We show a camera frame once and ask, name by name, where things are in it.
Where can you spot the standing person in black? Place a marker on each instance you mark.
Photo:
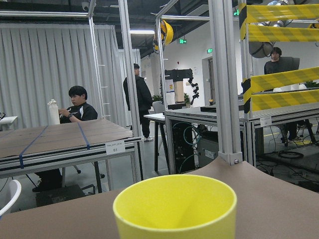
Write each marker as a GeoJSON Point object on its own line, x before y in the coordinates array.
{"type": "Point", "coordinates": [145, 103]}

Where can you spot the yellow hard hat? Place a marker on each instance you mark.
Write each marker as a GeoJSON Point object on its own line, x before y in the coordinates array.
{"type": "Point", "coordinates": [166, 33]}

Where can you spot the far person in black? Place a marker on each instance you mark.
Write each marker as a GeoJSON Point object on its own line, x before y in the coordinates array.
{"type": "Point", "coordinates": [275, 65]}

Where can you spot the yellow cup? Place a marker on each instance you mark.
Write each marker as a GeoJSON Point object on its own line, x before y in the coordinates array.
{"type": "Point", "coordinates": [176, 207]}

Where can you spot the seated person black jacket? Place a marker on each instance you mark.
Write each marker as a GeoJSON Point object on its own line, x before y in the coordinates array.
{"type": "Point", "coordinates": [80, 111]}

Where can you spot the aluminium frame post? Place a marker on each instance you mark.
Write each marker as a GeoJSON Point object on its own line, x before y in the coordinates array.
{"type": "Point", "coordinates": [225, 80]}

